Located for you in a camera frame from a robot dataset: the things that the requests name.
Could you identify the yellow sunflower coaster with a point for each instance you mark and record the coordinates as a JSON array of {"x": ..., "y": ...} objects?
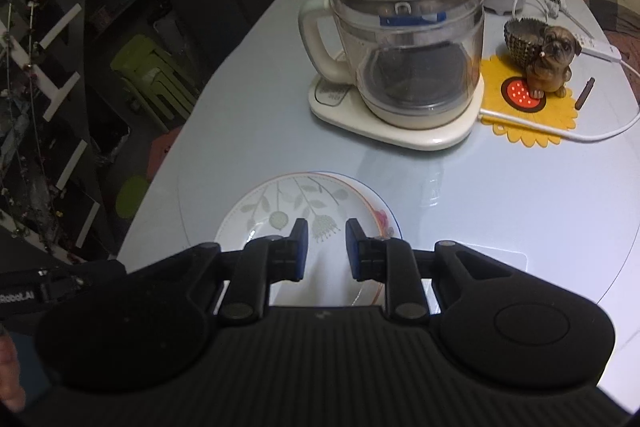
[{"x": 505, "y": 77}]

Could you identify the glass electric kettle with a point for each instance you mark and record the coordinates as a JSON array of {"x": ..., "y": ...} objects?
[{"x": 410, "y": 47}]

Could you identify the orange box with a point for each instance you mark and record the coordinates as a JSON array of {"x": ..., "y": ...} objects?
[{"x": 162, "y": 149}]

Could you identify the leaf pattern plate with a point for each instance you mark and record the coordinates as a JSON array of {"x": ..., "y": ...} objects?
[{"x": 280, "y": 207}]

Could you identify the blue and white box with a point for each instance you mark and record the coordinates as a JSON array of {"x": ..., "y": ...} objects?
[{"x": 415, "y": 19}]

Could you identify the person's left hand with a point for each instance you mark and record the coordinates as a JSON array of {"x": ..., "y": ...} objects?
[{"x": 9, "y": 374}]

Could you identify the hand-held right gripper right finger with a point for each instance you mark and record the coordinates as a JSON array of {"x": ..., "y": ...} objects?
[{"x": 353, "y": 252}]

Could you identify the cream kettle base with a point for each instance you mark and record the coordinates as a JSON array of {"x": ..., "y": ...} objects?
[{"x": 440, "y": 134}]

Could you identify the small brown stick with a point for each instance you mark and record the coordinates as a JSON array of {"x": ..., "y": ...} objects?
[{"x": 585, "y": 93}]

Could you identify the stack of green stools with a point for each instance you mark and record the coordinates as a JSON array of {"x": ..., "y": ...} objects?
[{"x": 150, "y": 77}]

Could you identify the pink flower plate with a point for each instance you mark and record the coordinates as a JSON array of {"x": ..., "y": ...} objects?
[{"x": 385, "y": 219}]

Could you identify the brown dog figurine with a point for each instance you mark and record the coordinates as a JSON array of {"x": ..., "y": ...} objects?
[{"x": 547, "y": 54}]

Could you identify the white power strip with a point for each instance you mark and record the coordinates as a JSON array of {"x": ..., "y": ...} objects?
[{"x": 597, "y": 47}]

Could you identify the dark decorated shelf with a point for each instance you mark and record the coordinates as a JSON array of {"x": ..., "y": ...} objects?
[{"x": 45, "y": 82}]

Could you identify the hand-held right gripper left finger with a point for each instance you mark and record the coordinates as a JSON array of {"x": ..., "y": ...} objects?
[{"x": 300, "y": 252}]

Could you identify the jar with green lid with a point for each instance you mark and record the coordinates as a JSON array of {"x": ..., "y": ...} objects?
[{"x": 132, "y": 197}]

